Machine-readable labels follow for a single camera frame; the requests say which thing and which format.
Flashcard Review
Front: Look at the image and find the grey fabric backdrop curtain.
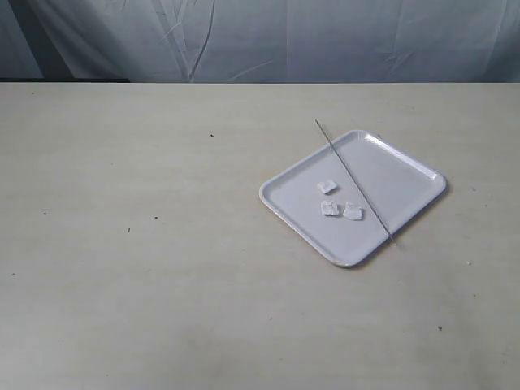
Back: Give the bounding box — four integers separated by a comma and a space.
1, 1, 519, 83

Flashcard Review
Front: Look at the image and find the white plastic tray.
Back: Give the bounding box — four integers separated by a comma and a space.
259, 130, 447, 267

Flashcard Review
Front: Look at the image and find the white marshmallow piece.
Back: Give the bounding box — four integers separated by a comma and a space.
317, 180, 338, 195
320, 201, 340, 217
343, 201, 364, 221

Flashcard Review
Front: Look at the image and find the thin metal skewer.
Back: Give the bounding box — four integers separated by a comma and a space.
314, 119, 398, 246

